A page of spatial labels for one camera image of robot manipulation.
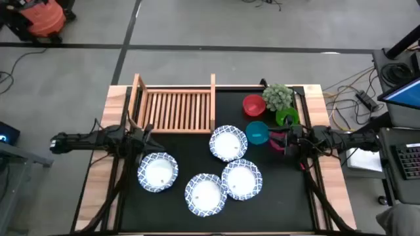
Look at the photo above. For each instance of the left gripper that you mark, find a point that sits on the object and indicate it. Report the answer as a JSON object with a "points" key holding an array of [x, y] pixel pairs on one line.
{"points": [[139, 141]]}

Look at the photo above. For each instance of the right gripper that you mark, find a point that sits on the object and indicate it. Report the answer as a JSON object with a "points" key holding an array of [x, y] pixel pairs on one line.
{"points": [[295, 139]]}

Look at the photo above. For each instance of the blue plastic bowl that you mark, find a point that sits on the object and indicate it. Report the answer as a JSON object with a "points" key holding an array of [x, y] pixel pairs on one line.
{"points": [[256, 134]]}

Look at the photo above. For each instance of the green plastic bowl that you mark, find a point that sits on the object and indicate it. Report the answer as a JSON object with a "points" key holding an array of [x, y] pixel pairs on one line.
{"points": [[285, 115]]}

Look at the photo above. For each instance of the blue patterned paper plate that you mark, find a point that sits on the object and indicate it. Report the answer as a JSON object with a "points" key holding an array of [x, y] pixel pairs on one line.
{"points": [[228, 143], [205, 195], [242, 179], [157, 172]]}

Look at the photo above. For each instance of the red plastic bowl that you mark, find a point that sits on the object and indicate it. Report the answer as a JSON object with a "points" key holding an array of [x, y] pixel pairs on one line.
{"points": [[254, 105]]}

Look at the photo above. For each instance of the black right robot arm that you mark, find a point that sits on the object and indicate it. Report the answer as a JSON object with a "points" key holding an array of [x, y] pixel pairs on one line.
{"points": [[344, 139]]}

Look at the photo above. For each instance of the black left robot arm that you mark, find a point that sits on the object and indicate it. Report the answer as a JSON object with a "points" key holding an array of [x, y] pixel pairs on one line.
{"points": [[82, 139]]}

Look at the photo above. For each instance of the wooden slatted shelf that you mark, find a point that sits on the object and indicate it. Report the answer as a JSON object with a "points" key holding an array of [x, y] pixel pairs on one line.
{"points": [[178, 111]]}

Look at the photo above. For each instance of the pink plastic bowl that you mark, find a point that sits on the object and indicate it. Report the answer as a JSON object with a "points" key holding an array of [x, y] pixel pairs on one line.
{"points": [[276, 136]]}

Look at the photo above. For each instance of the pale green artificial plant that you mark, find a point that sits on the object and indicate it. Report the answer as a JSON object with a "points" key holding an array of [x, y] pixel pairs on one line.
{"points": [[277, 97]]}

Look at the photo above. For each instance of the small black clamp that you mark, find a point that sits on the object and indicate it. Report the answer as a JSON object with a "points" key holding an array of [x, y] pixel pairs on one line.
{"points": [[263, 82]]}

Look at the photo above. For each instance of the black table mat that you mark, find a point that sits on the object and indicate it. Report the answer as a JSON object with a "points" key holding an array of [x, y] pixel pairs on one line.
{"points": [[279, 203]]}

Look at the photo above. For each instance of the white paper sheet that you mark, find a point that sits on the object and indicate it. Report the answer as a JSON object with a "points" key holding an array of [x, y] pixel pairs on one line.
{"points": [[364, 160]]}

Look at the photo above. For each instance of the black power strip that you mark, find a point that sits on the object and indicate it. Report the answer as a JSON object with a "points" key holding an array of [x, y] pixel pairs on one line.
{"points": [[367, 101]]}

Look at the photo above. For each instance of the black caster wheel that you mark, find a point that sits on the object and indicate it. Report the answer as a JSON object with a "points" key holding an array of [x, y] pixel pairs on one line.
{"points": [[382, 200]]}

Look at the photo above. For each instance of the monitor with blue screen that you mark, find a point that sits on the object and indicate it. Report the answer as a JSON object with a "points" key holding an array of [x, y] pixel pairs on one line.
{"points": [[403, 95]]}

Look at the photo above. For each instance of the black keyboard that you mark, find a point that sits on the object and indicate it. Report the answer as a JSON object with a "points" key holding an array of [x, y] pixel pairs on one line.
{"points": [[410, 162]]}

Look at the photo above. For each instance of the grey desk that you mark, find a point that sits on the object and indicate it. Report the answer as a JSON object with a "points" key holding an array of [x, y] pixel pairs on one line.
{"points": [[403, 190]]}

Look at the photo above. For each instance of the grey side table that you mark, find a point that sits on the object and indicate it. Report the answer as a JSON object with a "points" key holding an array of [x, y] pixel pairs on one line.
{"points": [[19, 157]]}

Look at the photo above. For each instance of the person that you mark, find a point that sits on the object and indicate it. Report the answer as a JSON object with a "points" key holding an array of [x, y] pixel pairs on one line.
{"points": [[400, 219]]}

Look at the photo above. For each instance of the black device with blue light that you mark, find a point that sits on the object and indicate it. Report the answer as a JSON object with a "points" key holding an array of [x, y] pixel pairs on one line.
{"points": [[7, 132]]}

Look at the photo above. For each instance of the black pole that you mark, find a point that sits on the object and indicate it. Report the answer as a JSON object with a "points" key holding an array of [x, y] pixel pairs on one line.
{"points": [[403, 42]]}

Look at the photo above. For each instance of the orange shop vacuum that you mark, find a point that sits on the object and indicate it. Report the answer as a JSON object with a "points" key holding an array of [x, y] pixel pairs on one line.
{"points": [[44, 18]]}

